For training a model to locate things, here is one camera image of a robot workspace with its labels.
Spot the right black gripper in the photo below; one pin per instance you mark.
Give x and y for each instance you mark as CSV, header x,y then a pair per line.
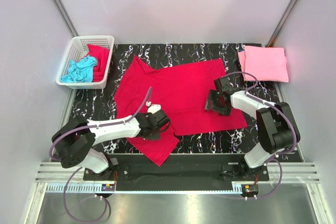
x,y
212,95

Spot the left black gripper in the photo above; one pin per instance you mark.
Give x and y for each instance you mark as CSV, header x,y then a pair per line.
x,y
155,137

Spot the red t shirt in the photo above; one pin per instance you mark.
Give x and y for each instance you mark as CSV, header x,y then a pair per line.
x,y
182,92
102,56

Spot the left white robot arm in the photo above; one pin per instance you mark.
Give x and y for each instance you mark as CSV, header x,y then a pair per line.
x,y
74,142

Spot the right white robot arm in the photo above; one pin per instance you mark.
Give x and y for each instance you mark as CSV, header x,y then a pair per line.
x,y
277,130

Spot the folded pink t shirt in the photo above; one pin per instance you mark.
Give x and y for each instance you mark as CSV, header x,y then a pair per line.
x,y
266,64

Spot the red t shirt in basket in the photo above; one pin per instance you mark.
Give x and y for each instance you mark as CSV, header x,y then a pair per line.
x,y
102,56

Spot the cyan t shirt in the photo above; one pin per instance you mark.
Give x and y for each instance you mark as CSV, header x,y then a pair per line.
x,y
80,72

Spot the white plastic basket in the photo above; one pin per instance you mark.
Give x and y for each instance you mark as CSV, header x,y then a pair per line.
x,y
78,49

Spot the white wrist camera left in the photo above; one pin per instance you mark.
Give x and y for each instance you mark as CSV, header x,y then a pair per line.
x,y
152,108

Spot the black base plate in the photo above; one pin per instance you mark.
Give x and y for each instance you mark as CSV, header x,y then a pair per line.
x,y
184,172

